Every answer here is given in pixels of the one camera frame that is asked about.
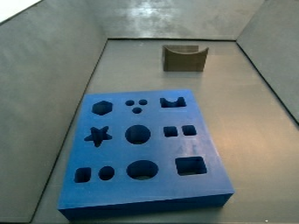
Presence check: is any black curved fixture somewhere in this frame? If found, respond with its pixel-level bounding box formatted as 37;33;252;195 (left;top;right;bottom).
162;45;209;72

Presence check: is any blue foam shape block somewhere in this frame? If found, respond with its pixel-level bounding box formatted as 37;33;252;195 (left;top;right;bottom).
57;89;233;221

